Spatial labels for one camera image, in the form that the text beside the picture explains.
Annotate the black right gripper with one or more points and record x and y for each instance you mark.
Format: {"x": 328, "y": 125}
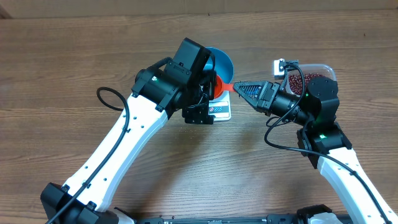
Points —
{"x": 267, "y": 99}

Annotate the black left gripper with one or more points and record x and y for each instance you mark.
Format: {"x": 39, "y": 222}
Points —
{"x": 201, "y": 116}

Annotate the orange measuring scoop blue handle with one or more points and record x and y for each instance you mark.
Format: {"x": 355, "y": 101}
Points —
{"x": 221, "y": 87}

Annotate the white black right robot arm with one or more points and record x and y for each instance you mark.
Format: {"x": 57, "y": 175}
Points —
{"x": 322, "y": 140}

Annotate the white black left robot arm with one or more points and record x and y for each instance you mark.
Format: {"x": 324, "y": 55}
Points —
{"x": 183, "y": 83}

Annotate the white digital kitchen scale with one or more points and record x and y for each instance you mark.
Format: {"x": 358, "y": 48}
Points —
{"x": 220, "y": 108}

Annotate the teal blue bowl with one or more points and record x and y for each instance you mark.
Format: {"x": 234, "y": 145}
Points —
{"x": 224, "y": 67}

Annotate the clear plastic bean container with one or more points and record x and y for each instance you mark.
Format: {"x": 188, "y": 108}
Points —
{"x": 310, "y": 71}

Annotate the red adzuki beans in container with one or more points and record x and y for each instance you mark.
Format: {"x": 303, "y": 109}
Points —
{"x": 295, "y": 81}

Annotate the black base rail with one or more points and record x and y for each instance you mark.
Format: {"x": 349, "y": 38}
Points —
{"x": 269, "y": 219}

